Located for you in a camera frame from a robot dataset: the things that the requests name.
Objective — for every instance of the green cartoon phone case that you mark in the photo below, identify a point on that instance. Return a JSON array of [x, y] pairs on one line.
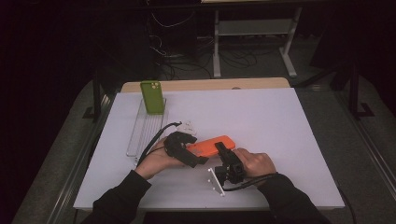
[[152, 98]]

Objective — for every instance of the white metal desk frame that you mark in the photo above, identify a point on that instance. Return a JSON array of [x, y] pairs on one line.
[[253, 27]]

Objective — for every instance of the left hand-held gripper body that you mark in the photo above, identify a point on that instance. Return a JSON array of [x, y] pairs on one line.
[[174, 144]]

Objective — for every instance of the metal rail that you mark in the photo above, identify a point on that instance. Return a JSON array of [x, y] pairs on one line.
[[81, 158], [370, 149]]

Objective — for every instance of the person's right hand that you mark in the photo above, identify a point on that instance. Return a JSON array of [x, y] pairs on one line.
[[258, 163]]

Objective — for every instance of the person's left hand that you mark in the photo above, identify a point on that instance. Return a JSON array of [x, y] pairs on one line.
[[155, 161]]

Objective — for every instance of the orange phone case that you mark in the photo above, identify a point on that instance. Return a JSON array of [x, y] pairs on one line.
[[211, 146]]

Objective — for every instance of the black metal stand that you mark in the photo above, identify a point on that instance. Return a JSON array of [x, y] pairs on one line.
[[354, 90]]

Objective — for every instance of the clear ribbed acrylic rack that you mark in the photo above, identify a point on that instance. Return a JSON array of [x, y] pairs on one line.
[[144, 133]]

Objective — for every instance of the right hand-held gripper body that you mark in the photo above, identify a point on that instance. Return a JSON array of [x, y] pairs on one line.
[[232, 169]]

